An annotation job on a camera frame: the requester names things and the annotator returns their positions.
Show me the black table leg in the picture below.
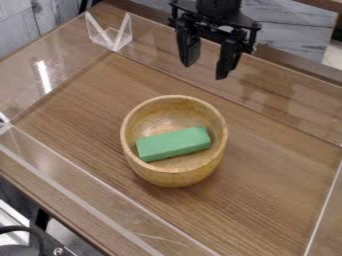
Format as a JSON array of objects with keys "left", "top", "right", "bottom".
[{"left": 34, "top": 208, "right": 51, "bottom": 231}]

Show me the black metal base bracket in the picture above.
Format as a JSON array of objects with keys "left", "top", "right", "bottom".
[{"left": 28, "top": 227, "right": 78, "bottom": 256}]

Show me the green rectangular block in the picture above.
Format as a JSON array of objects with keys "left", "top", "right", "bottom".
[{"left": 135, "top": 126, "right": 211, "bottom": 162}]

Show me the black cable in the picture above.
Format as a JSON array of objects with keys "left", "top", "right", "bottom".
[{"left": 0, "top": 225, "right": 46, "bottom": 256}]

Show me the brown wooden bowl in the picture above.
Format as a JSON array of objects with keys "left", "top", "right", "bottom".
[{"left": 121, "top": 95, "right": 229, "bottom": 187}]

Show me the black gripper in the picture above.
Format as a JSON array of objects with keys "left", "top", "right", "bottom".
[{"left": 170, "top": 0, "right": 262, "bottom": 80}]

